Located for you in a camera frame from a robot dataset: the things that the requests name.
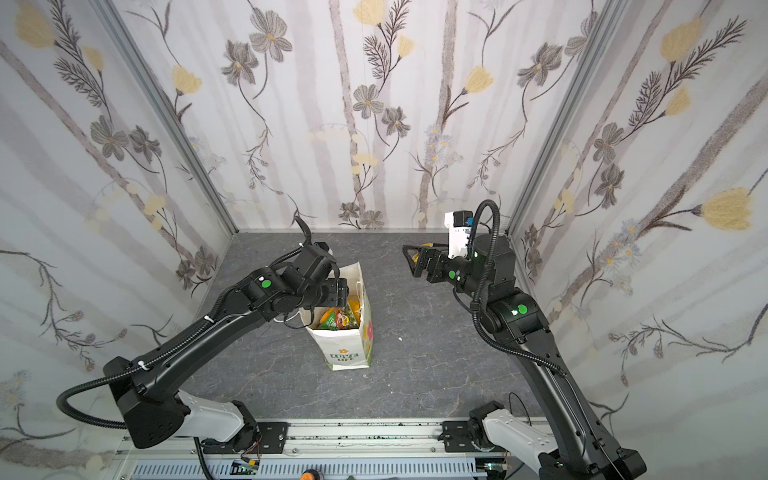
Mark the white floral paper bag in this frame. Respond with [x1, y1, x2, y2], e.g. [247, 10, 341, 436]
[300, 262, 374, 371]

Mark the large yellow snack bag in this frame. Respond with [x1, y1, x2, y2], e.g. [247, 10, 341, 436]
[346, 295, 361, 329]

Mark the green snack packet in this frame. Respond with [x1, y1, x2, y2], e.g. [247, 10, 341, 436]
[315, 306, 359, 331]

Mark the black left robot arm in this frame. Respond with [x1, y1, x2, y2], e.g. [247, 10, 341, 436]
[56, 218, 349, 453]

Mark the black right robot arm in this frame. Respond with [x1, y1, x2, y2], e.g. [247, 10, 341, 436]
[402, 200, 647, 479]

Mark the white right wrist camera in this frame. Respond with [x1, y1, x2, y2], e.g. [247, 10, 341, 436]
[444, 210, 474, 258]

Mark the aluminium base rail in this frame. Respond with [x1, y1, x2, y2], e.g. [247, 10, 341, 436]
[104, 414, 557, 479]

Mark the aluminium corner post right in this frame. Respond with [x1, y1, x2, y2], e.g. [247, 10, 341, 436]
[505, 0, 629, 236]

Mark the aluminium corner post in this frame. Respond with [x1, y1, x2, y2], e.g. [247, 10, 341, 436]
[89, 0, 239, 237]
[505, 0, 629, 236]

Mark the aluminium corner post left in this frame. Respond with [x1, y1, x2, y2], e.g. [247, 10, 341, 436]
[89, 0, 239, 237]

